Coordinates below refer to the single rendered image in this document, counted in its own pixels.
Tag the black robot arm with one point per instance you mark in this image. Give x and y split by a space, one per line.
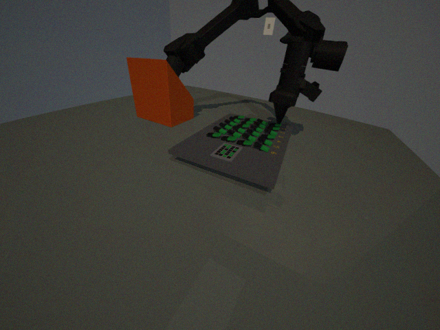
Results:
304 39

